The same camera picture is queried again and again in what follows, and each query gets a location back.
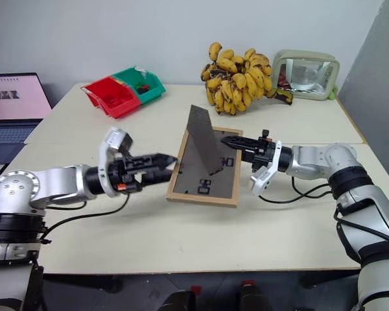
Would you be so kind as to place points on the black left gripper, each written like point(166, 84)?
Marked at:
point(126, 168)

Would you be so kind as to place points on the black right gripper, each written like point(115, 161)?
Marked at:
point(261, 152)

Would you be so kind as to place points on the wooden picture frame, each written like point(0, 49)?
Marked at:
point(194, 181)

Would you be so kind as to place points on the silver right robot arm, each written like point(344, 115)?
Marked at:
point(340, 155)

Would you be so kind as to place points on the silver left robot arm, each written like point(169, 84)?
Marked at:
point(58, 184)

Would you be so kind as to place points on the bunch of yellow bananas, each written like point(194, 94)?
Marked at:
point(240, 84)

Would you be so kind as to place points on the green plastic parts bin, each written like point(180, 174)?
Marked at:
point(149, 92)

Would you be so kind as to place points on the red plastic parts bin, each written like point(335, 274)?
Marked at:
point(116, 97)

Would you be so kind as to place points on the beige clear zip pouch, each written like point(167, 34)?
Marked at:
point(308, 76)

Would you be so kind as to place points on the small green object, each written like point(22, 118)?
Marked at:
point(334, 92)

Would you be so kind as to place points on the dark rounded shape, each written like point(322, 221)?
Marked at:
point(178, 301)
point(254, 298)

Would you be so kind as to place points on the grey partition panel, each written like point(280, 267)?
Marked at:
point(376, 81)

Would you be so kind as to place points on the open laptop computer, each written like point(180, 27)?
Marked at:
point(13, 97)

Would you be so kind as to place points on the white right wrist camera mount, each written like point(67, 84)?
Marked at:
point(262, 181)

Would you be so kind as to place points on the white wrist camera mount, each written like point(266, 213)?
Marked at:
point(114, 137)
point(262, 181)

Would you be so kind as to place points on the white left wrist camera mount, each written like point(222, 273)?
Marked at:
point(114, 137)

